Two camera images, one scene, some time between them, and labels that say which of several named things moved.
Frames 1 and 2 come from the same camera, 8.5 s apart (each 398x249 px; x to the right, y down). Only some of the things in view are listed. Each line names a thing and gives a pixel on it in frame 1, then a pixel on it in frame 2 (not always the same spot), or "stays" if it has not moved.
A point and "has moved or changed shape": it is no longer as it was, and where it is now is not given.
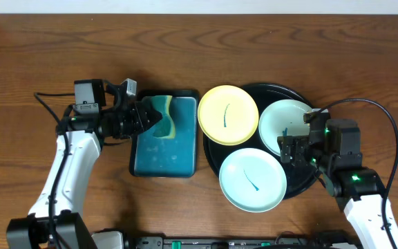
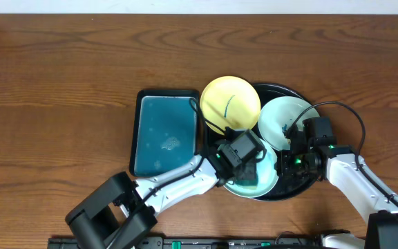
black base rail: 242,243 stays
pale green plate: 278,115 stays
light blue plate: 253,180 has moved or changed shape
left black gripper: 135,117 -> 246,171
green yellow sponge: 165,127 -> 248,183
